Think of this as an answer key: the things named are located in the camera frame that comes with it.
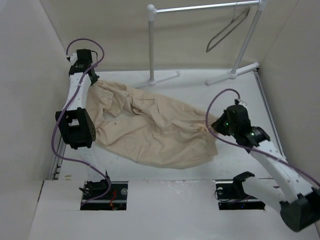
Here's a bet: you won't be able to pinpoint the white clothes rack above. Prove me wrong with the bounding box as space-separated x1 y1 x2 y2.
119 0 268 92

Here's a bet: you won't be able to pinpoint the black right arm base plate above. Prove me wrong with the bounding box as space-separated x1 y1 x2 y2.
214 180 266 211

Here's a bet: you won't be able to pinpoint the beige trousers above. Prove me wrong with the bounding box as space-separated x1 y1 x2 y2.
86 80 218 169

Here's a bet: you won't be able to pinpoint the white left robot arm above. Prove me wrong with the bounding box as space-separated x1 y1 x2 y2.
52 49 112 200

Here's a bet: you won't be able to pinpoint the grey wire hanger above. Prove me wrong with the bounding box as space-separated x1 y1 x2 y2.
205 7 251 53

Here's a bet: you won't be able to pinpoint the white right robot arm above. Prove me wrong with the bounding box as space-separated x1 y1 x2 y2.
211 104 320 233

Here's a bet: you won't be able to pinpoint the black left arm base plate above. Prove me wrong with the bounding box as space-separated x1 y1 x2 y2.
79 180 128 211

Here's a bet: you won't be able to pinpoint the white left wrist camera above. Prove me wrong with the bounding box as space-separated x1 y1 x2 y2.
66 52 78 63

